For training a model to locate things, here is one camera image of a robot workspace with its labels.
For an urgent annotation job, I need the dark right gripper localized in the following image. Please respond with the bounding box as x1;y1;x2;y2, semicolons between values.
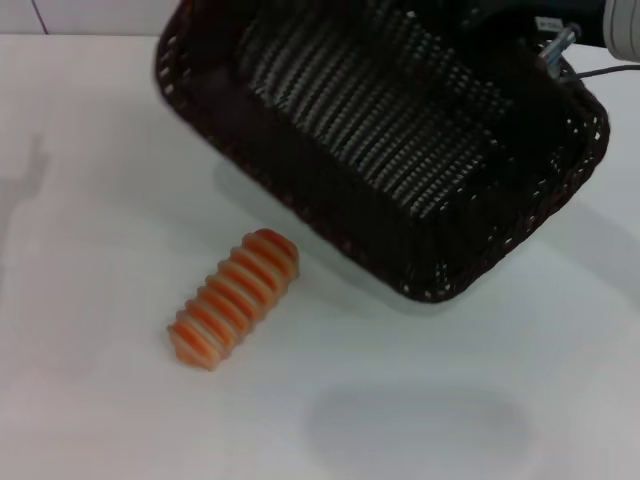
457;0;540;40

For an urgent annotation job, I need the dark brown woven basket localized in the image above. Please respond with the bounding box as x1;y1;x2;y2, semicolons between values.
152;0;612;304

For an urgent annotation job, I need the orange striped ridged bread loaf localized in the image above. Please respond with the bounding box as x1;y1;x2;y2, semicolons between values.
166;227;301;373

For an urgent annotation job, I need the silver metal bracket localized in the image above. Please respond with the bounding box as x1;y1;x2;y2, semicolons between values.
536;24;584;77

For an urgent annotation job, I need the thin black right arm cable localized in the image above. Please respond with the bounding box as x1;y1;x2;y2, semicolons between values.
564;62;640;82

